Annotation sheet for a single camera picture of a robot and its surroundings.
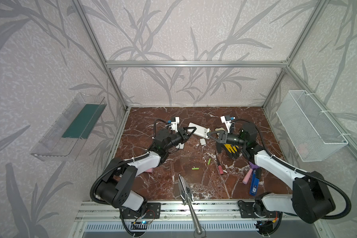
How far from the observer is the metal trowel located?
0.69 metres

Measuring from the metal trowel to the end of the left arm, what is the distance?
248 millimetres

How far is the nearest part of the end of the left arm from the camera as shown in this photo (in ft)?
2.15
